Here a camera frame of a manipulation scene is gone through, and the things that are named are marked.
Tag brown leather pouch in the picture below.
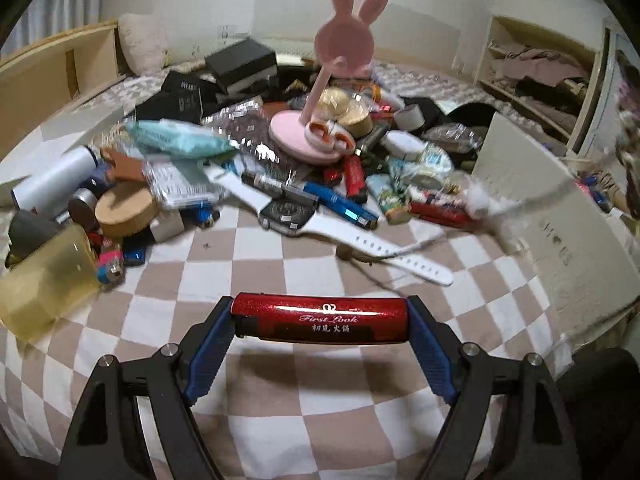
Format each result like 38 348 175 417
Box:
102 149 151 184

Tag white fluffy pompom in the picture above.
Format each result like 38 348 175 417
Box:
462 180 508 221

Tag flat black printed box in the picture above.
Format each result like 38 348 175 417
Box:
162 71 218 116

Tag clear zip bag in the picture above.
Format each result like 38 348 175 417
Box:
147 157 226 211

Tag blue gadget with screen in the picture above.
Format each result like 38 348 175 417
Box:
303 181 379 229

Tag small white scissors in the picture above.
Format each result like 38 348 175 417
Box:
305 117 352 153

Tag tall black gift box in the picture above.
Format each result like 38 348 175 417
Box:
205 39 278 96

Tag checkered bed blanket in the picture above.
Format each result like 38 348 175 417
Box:
0 60 601 480

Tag round wooden box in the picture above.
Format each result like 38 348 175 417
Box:
94 181 160 238

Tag green floral tube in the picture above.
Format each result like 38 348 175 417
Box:
367 175 407 224

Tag red glitter lighter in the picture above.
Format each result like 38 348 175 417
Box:
231 292 412 345

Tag pile of folded clothes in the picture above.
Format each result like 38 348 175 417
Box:
487 42 593 131

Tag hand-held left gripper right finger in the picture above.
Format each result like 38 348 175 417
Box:
407 295 583 480

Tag grey curtain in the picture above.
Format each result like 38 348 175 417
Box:
7 0 106 56

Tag pink lighter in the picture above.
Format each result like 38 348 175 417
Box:
97 250 124 284

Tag cream wardrobe shelf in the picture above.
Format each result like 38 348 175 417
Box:
472 14 608 156

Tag yellow translucent cup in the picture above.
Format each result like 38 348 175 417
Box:
0 222 103 346

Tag grey tape roll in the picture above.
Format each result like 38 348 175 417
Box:
394 106 426 131

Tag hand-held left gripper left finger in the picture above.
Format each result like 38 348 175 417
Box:
59 296 236 480

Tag pink bunny stand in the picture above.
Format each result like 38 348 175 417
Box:
268 0 392 165

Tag white fluffy pillow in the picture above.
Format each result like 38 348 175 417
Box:
117 14 168 77

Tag silver foil packet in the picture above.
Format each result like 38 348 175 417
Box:
200 105 296 181

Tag round cream tin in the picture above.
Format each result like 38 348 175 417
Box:
320 87 374 138

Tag white insulated bottle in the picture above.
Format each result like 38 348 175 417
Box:
11 146 103 211

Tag wooden headboard shelf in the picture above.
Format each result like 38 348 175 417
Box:
0 20 128 133

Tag white cardboard box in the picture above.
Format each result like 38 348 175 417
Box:
470 110 640 356

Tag black cap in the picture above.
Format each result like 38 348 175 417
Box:
400 97 501 131

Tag teal wipes packet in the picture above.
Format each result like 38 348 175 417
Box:
125 120 236 161

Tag white digital watch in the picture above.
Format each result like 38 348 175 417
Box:
205 165 455 287

